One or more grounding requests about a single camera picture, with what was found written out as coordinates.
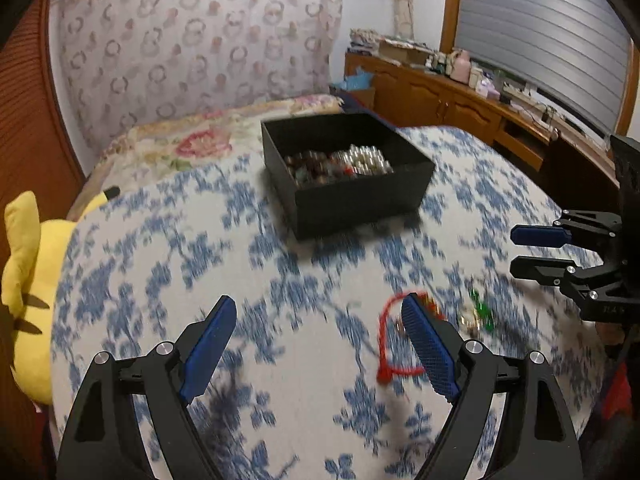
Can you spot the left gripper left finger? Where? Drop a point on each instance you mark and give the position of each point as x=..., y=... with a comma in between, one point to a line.
x=102, y=439

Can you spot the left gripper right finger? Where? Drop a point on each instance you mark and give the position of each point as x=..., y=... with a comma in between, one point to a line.
x=536, y=437

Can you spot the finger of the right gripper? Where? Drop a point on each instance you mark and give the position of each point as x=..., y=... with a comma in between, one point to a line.
x=540, y=236
x=544, y=271

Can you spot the green bead jewelry piece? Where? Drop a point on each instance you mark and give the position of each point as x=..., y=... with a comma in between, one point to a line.
x=475, y=316

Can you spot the black jewelry box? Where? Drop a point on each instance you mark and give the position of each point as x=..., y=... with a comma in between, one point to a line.
x=324, y=206

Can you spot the pink bottle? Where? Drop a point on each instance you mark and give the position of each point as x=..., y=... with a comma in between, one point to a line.
x=460, y=66

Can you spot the wooden sideboard cabinet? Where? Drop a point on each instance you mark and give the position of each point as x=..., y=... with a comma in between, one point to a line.
x=406, y=97

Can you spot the yellow Pikachu plush toy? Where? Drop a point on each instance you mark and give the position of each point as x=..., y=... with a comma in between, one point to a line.
x=28, y=286

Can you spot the grey window blind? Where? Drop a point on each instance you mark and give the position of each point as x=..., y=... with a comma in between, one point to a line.
x=574, y=50

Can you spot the blue floral white cushion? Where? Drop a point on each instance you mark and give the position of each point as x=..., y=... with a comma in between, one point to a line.
x=295, y=394

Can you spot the blue plastic bag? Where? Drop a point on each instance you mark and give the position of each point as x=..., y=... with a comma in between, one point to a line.
x=358, y=81

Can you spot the cardboard box on cabinet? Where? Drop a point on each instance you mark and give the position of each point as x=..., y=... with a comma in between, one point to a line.
x=404, y=52

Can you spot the brown louvered wardrobe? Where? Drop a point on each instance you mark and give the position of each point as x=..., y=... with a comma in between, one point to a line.
x=36, y=153

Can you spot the floral beige bed blanket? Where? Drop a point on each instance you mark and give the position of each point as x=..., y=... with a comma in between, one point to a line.
x=148, y=153

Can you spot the patterned pink lace curtain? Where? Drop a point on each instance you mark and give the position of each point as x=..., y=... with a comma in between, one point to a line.
x=127, y=63

